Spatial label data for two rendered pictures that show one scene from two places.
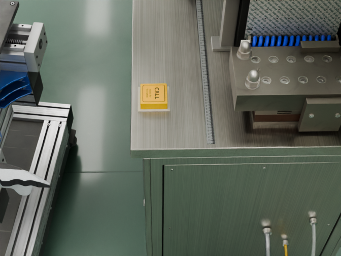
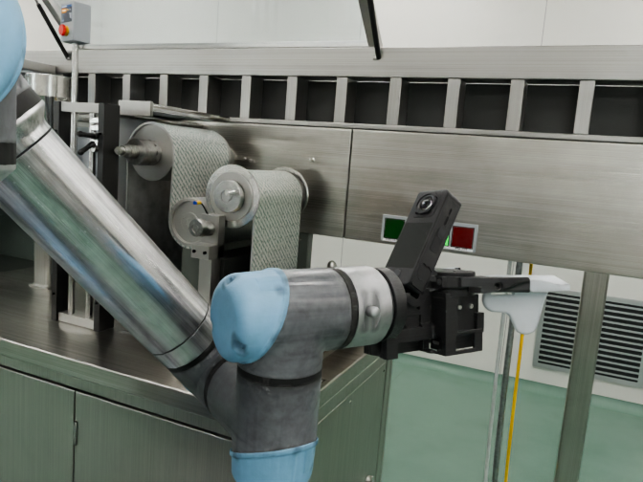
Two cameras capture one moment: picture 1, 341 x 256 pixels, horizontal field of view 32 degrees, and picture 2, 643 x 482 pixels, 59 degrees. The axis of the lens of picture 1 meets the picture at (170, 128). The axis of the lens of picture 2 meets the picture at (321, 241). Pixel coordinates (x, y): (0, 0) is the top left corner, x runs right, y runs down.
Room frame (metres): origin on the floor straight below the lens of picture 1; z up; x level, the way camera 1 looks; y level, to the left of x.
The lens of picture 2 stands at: (0.37, 0.92, 1.35)
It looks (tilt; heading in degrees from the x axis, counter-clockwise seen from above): 8 degrees down; 297
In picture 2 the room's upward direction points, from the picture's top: 4 degrees clockwise
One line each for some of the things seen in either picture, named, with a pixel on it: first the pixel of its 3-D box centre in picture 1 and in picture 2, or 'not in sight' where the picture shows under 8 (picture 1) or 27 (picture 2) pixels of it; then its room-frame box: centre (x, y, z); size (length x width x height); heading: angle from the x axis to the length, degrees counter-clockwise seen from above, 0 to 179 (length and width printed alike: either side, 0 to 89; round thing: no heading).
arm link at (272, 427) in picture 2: not in sight; (267, 413); (0.63, 0.49, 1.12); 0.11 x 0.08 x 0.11; 149
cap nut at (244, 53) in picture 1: (244, 48); not in sight; (1.03, -0.18, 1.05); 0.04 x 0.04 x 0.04
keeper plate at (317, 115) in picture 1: (322, 115); not in sight; (0.90, -0.37, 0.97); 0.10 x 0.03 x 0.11; 93
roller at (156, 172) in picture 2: not in sight; (183, 154); (1.42, -0.30, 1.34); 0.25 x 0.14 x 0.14; 93
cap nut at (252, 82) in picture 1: (253, 77); not in sight; (0.94, -0.19, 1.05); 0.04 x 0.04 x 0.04
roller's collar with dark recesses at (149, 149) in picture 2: not in sight; (143, 152); (1.41, -0.15, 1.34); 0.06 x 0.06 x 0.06; 3
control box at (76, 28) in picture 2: not in sight; (73, 23); (1.72, -0.18, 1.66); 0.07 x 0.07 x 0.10; 78
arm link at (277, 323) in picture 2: not in sight; (281, 316); (0.61, 0.50, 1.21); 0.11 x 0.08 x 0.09; 59
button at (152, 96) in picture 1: (154, 96); not in sight; (0.99, 0.05, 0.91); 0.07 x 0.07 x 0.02; 3
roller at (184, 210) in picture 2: not in sight; (218, 219); (1.29, -0.30, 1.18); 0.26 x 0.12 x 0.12; 93
